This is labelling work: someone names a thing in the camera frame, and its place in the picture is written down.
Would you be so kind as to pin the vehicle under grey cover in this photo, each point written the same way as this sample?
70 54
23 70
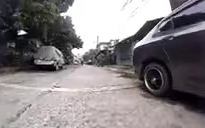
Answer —
48 56

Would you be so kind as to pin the distant buildings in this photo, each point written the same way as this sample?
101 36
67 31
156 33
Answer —
105 45

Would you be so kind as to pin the row of trees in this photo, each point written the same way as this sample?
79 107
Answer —
40 23

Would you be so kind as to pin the bushes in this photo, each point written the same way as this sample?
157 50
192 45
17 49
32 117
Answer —
101 58

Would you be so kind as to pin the dark blue car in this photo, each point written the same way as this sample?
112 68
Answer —
183 56

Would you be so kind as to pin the grey concrete road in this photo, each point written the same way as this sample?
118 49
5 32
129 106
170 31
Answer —
90 100

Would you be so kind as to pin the pole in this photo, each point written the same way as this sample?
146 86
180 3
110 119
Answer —
97 40

